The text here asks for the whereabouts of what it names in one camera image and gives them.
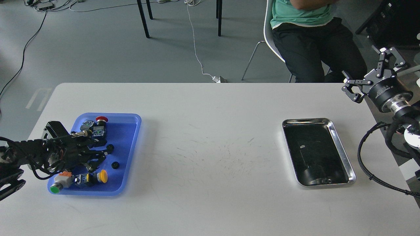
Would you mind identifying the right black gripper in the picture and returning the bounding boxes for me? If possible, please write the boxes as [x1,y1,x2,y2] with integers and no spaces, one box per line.
[341,47,414,113]

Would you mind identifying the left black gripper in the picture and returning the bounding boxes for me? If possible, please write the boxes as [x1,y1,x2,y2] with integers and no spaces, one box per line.
[41,121,109,174]

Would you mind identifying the small black gear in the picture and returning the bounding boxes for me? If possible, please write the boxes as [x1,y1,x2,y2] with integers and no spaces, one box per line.
[111,161,120,170]
[106,144,114,155]

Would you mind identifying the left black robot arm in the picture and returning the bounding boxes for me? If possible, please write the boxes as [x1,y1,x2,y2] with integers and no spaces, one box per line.
[1,116,114,200]

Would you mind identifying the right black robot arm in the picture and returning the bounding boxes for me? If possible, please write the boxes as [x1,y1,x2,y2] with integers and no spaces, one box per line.
[342,47,420,198]

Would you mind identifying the green grey push button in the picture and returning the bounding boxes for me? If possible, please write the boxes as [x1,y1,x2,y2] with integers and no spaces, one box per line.
[49,171,75,194]

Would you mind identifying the blue plastic tray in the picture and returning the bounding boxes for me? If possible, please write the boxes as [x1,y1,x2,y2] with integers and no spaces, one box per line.
[58,112,141,197]

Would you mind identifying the black equipment case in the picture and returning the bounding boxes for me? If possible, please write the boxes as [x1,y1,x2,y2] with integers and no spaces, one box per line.
[355,0,420,49]

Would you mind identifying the seated person green shirt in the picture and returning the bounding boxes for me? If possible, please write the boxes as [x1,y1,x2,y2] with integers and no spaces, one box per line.
[270,0,367,83]

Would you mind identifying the steel metal tray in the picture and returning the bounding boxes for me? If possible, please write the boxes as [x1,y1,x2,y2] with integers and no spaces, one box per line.
[282,118,356,188]

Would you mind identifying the white chair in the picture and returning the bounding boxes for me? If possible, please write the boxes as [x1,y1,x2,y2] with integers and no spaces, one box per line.
[241,0,332,83]

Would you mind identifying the power strip on floor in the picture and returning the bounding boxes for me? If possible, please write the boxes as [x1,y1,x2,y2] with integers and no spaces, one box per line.
[25,0,54,11]

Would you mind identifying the black table legs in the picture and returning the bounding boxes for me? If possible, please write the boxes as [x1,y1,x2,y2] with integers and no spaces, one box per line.
[136,0,223,38]

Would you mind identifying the red push button switch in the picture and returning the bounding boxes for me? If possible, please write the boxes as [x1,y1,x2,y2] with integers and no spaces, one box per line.
[92,116,108,139]

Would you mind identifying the green push button switch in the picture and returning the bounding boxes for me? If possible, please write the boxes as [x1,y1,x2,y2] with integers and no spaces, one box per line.
[80,120,95,131]

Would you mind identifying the yellow push button switch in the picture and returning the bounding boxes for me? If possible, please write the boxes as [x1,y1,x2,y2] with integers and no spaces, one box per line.
[73,170,108,187]

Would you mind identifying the black floor cable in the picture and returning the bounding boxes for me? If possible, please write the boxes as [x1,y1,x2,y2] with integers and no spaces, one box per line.
[0,10,49,95]

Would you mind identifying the white floor cable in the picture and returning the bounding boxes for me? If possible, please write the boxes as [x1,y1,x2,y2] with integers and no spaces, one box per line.
[185,0,227,83]

